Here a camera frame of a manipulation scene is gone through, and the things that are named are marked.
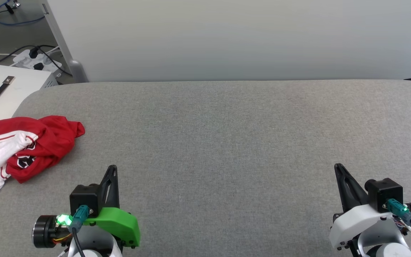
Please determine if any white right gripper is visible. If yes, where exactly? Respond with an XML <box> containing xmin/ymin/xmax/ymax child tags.
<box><xmin>329</xmin><ymin>163</ymin><xmax>411</xmax><ymax>250</ymax></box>

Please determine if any right arm cable teal connector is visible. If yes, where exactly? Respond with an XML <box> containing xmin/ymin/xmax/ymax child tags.
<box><xmin>386</xmin><ymin>199</ymin><xmax>411</xmax><ymax>250</ymax></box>

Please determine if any white power strip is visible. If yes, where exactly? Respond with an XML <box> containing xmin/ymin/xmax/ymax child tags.
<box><xmin>12</xmin><ymin>49</ymin><xmax>62</xmax><ymax>77</ymax></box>

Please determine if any white partition panel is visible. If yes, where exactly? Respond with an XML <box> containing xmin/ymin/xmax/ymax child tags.
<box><xmin>47</xmin><ymin>0</ymin><xmax>411</xmax><ymax>82</ymax></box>

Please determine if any black power cable with plug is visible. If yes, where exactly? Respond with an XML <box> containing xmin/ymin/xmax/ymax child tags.
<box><xmin>29</xmin><ymin>46</ymin><xmax>73</xmax><ymax>77</ymax></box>

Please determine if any blue cable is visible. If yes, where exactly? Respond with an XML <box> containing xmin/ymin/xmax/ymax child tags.
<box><xmin>0</xmin><ymin>0</ymin><xmax>45</xmax><ymax>26</ymax></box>

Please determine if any red and white basketball jersey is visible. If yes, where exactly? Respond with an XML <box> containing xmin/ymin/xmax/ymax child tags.
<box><xmin>0</xmin><ymin>115</ymin><xmax>85</xmax><ymax>200</ymax></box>

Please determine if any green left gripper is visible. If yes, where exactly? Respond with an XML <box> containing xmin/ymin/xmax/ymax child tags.
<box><xmin>32</xmin><ymin>165</ymin><xmax>141</xmax><ymax>248</ymax></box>

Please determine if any grey metal partition post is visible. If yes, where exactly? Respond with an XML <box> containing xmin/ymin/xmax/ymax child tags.
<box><xmin>40</xmin><ymin>0</ymin><xmax>89</xmax><ymax>83</ymax></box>

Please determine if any white equipment box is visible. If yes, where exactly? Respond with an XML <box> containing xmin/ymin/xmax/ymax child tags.
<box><xmin>0</xmin><ymin>64</ymin><xmax>63</xmax><ymax>157</ymax></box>

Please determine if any left arm cable teal connector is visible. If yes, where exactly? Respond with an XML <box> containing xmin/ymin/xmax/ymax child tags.
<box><xmin>71</xmin><ymin>205</ymin><xmax>91</xmax><ymax>257</ymax></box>

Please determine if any arm cable teal connector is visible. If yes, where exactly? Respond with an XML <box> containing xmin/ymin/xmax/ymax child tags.
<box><xmin>71</xmin><ymin>205</ymin><xmax>91</xmax><ymax>257</ymax></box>
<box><xmin>386</xmin><ymin>199</ymin><xmax>411</xmax><ymax>250</ymax></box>

